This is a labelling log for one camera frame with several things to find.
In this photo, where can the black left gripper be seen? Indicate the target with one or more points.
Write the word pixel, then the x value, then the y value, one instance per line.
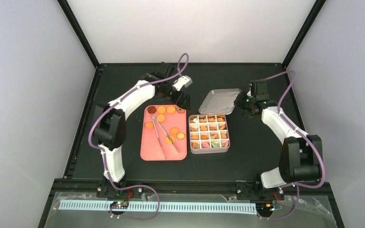
pixel 181 103

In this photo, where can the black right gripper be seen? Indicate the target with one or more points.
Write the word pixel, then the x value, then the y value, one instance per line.
pixel 237 101

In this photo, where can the silver tin lid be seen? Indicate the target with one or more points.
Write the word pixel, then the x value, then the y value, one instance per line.
pixel 219 101

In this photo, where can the silver metal tongs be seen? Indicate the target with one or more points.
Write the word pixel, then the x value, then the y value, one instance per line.
pixel 161 133

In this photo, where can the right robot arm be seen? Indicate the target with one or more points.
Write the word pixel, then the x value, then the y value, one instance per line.
pixel 300 159

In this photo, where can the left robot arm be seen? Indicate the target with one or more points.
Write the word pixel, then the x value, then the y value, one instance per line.
pixel 109 131

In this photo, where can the flower cookie with dark centre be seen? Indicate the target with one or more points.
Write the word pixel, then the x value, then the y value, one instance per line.
pixel 179 110

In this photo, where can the round orange cookie top right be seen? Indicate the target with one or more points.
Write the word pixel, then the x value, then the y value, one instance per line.
pixel 170 109

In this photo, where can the round orange cookie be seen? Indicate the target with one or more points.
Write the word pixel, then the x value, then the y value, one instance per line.
pixel 170 109
pixel 161 110

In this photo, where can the pale flower cookie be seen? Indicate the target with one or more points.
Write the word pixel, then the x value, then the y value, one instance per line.
pixel 174 131

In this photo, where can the dark chocolate round cookie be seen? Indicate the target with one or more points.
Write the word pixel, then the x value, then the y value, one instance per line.
pixel 151 109

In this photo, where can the pale oval cookie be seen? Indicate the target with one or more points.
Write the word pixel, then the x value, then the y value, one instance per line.
pixel 180 136

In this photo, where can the round cookie with red mark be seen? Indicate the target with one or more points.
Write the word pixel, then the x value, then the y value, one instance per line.
pixel 170 139

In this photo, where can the metal tin with white dividers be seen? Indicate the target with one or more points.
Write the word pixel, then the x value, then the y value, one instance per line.
pixel 208 128

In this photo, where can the pink plastic tray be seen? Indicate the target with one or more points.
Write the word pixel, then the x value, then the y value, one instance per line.
pixel 150 149

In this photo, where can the spiky flower cookie left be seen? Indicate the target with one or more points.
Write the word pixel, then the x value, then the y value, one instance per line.
pixel 149 125

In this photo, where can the pink cookie in tin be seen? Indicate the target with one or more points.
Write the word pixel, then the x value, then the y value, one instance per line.
pixel 205 145

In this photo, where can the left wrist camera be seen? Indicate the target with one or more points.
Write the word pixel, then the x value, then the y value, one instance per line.
pixel 182 82

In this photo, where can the white slotted cable duct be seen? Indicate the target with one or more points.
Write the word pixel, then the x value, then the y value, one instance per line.
pixel 141 206

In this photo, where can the black front rail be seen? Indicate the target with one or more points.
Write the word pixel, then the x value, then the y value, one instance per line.
pixel 243 189

